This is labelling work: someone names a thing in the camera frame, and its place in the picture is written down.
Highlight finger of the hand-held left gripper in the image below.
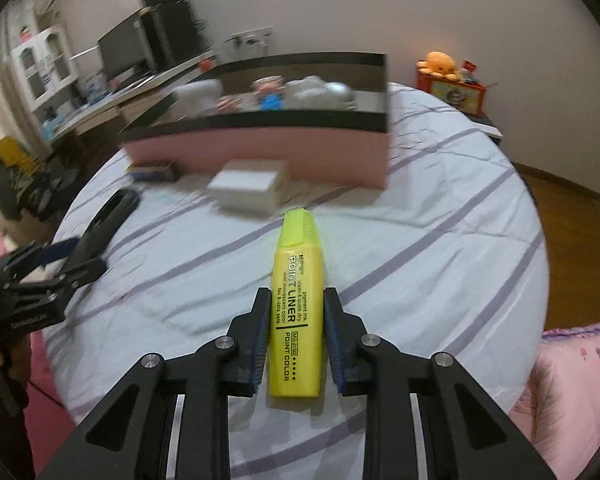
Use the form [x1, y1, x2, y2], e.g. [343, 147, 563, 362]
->
[2, 237, 80, 282]
[2, 255, 109, 295]

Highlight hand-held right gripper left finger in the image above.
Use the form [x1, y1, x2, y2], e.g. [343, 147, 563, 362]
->
[34, 287, 273, 480]

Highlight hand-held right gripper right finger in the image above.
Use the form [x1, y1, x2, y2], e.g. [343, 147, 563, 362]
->
[322, 287, 563, 480]

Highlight yellow highlighter pen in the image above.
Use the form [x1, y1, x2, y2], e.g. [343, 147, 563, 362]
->
[267, 208, 325, 399]

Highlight pink storage box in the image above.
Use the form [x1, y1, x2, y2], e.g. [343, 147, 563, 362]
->
[118, 51, 391, 191]

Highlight white plush toy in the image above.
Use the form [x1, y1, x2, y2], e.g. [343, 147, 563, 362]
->
[172, 80, 221, 118]

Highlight white astronaut figure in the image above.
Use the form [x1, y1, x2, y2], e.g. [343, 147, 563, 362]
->
[285, 75, 358, 111]

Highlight pink block toy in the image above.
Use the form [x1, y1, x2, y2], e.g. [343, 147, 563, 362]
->
[252, 76, 285, 97]

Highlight leopard print cloth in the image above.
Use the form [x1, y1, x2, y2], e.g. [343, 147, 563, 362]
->
[0, 160, 50, 218]

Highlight pink mat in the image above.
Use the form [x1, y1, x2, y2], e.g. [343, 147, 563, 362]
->
[27, 330, 78, 441]

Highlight yellow cloth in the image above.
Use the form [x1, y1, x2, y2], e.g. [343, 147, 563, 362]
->
[0, 139, 35, 171]

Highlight small dark blue box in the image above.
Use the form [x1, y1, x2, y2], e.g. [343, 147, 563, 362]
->
[128, 160, 177, 182]

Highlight small white box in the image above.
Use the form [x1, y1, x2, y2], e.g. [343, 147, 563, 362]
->
[207, 159, 291, 218]

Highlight white desk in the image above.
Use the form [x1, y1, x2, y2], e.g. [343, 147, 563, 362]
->
[42, 52, 215, 136]

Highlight blue and white boxes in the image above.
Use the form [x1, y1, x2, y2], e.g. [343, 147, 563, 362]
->
[77, 70, 110, 106]

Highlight white glass-door cabinet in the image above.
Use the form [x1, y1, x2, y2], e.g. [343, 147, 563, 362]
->
[10, 25, 78, 111]

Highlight black computer monitor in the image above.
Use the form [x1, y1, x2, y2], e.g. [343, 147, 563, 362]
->
[97, 12, 148, 81]

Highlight pink quilt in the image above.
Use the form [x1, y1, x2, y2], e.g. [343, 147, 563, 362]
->
[510, 317, 600, 480]

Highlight black computer tower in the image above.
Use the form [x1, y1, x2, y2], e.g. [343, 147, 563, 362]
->
[140, 0, 203, 68]

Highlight dark nightstand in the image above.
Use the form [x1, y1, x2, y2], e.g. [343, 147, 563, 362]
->
[462, 110, 505, 146]

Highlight red printed box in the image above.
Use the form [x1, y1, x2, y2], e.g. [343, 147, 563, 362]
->
[417, 72, 488, 118]

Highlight orange octopus plush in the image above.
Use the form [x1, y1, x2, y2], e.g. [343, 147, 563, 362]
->
[416, 51, 461, 81]

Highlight thin black cable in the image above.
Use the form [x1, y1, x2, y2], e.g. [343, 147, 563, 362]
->
[27, 380, 68, 408]

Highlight white wall outlet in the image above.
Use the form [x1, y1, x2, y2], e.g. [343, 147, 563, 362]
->
[230, 26, 275, 46]

